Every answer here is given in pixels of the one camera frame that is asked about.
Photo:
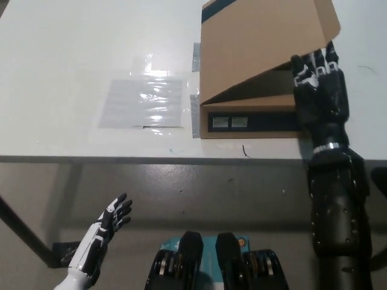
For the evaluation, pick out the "black table leg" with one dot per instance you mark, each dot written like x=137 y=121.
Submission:
x=24 y=229

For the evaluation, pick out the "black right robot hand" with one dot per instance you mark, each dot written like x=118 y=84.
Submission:
x=323 y=99

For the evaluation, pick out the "short grey tape strip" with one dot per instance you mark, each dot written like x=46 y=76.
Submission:
x=196 y=57

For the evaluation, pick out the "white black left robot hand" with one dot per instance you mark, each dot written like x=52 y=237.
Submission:
x=98 y=235

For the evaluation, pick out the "clear plastic sleeve with paper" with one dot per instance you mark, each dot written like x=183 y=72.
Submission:
x=145 y=102

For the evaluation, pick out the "brown cardboard storage box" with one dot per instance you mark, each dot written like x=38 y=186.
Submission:
x=257 y=45

